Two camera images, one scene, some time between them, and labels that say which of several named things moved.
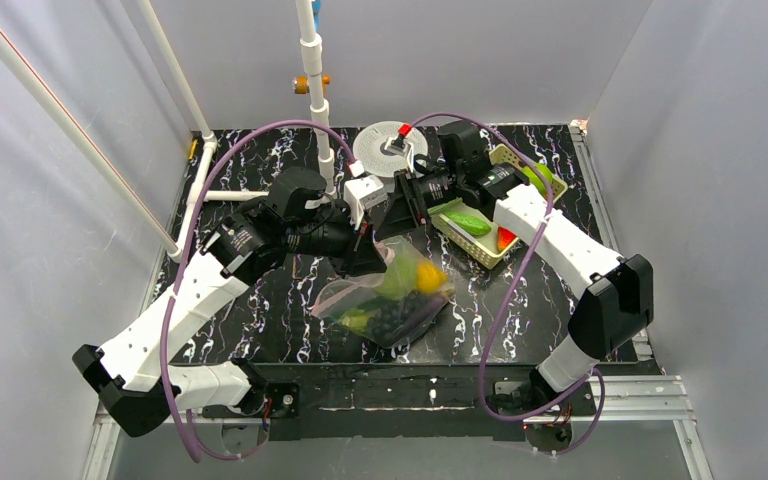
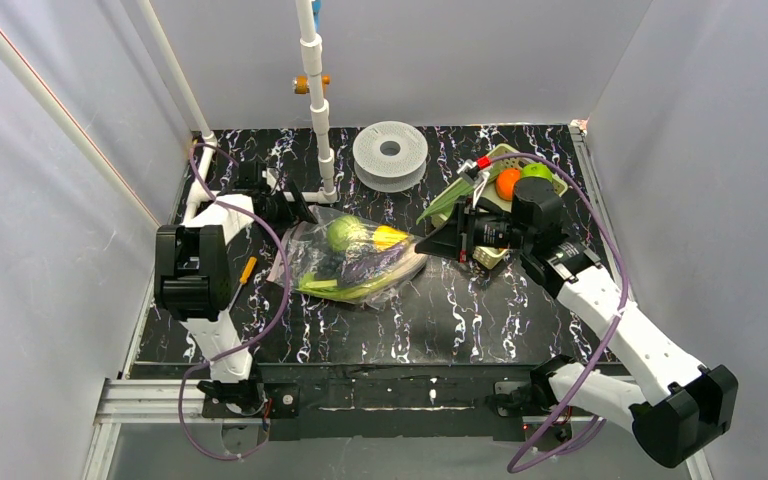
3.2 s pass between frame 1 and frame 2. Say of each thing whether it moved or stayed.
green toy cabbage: moved
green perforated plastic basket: stayed
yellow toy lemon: moved
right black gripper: moved
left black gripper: moved
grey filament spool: stayed
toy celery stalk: moved
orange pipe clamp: stayed
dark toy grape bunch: moved
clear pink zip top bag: moved
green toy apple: stayed
